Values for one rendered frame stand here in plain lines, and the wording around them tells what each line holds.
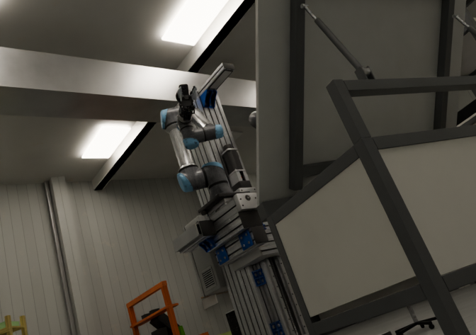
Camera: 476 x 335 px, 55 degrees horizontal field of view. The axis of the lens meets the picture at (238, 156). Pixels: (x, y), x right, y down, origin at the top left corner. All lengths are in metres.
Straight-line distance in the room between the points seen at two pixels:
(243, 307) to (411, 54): 1.63
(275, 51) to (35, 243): 9.23
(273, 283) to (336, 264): 1.20
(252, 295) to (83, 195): 8.93
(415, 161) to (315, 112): 0.59
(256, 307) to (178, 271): 8.93
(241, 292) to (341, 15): 1.63
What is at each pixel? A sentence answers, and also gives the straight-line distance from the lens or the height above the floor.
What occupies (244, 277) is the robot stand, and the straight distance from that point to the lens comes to 2.71.
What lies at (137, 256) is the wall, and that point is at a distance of 11.21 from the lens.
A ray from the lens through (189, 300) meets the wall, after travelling 11.48.
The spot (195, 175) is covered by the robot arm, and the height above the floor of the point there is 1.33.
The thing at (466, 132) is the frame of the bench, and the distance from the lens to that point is 1.64.
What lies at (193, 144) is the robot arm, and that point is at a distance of 2.37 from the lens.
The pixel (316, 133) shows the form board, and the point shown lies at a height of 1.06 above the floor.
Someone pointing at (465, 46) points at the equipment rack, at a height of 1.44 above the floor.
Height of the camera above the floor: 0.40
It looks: 22 degrees up
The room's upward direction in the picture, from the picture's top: 20 degrees counter-clockwise
